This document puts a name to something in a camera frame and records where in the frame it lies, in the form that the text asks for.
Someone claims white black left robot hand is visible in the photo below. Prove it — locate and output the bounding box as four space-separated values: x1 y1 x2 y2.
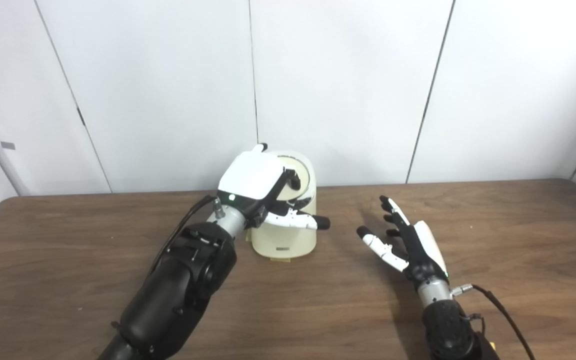
216 143 331 232

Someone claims round cream bin lid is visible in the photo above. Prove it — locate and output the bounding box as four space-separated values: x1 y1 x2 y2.
277 155 312 196

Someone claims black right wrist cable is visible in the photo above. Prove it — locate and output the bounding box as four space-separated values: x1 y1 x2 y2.
449 283 536 360

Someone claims thin wire with yellow connector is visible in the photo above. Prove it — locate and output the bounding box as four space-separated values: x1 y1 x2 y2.
463 312 499 351

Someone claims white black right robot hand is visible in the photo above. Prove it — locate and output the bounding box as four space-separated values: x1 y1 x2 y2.
356 195 450 287

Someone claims cream-colored cylindrical bin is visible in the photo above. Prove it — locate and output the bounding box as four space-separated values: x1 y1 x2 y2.
245 151 318 260

